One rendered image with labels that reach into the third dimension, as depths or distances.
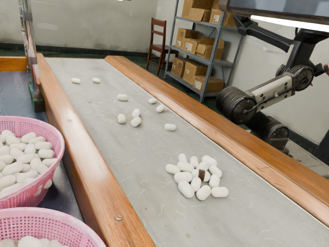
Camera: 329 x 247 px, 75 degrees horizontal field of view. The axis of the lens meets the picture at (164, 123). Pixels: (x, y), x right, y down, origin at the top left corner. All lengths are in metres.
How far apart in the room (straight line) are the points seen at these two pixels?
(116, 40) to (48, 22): 1.29
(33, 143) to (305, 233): 0.55
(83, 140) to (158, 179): 0.18
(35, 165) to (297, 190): 0.51
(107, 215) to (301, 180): 0.40
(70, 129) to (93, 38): 4.46
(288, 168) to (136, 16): 4.83
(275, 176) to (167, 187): 0.24
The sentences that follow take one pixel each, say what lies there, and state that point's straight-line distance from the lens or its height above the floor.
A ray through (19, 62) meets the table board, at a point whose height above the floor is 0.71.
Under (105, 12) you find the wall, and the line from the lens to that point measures 4.95.
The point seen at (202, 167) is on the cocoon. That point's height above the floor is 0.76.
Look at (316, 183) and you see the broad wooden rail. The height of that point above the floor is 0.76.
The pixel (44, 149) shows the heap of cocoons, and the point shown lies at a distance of 0.51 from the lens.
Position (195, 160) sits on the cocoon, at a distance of 0.48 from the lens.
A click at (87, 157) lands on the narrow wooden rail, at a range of 0.44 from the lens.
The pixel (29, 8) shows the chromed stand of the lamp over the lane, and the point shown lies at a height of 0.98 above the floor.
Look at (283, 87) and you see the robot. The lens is 1.00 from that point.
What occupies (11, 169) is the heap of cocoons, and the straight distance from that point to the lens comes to 0.48.
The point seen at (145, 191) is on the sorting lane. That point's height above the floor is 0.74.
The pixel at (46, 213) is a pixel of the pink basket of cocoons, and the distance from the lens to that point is 0.35.
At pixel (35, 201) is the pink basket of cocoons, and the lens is 0.47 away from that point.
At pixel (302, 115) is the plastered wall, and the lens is 2.65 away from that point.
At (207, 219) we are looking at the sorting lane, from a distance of 0.40.
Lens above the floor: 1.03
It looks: 27 degrees down
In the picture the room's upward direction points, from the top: 10 degrees clockwise
